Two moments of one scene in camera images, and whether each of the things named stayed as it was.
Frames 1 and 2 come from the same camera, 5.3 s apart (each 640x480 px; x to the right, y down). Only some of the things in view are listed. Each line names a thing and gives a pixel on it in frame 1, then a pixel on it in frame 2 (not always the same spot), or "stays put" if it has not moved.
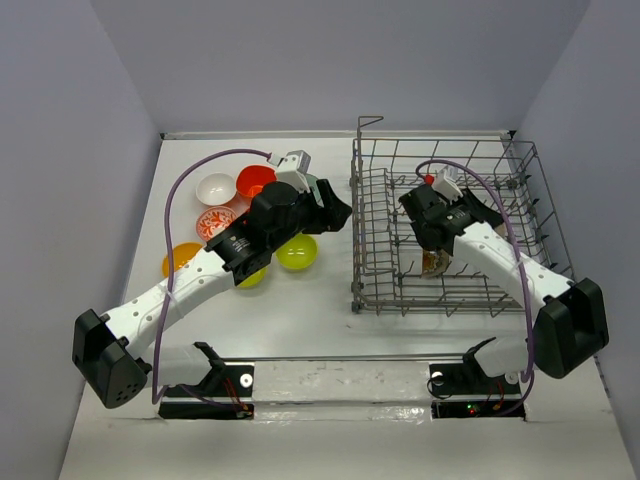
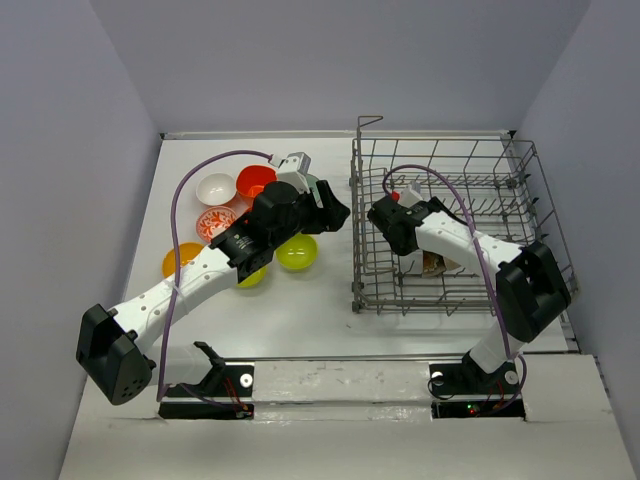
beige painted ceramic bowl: (434, 262) stays put
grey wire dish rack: (389, 272) stays put
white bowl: (502, 229) -> (450, 263)
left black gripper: (329, 218) stays put
